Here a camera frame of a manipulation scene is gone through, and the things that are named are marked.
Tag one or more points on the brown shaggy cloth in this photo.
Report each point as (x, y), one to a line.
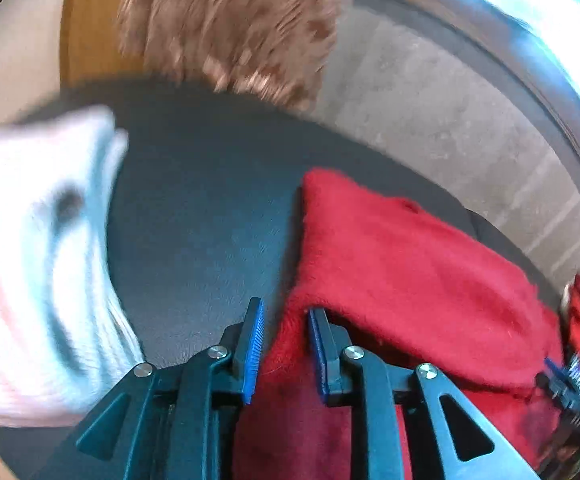
(240, 20)

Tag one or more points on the white knitted cloth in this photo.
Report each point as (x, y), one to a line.
(35, 280)

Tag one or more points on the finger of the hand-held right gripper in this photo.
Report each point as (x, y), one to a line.
(554, 371)

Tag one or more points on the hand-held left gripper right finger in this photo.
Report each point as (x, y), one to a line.
(321, 360)

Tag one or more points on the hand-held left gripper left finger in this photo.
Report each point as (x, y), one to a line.
(250, 355)

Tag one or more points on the wooden board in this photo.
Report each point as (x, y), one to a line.
(92, 25)

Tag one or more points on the red fuzzy sweater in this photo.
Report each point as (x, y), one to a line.
(410, 280)

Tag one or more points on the metal window frame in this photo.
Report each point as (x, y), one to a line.
(545, 60)

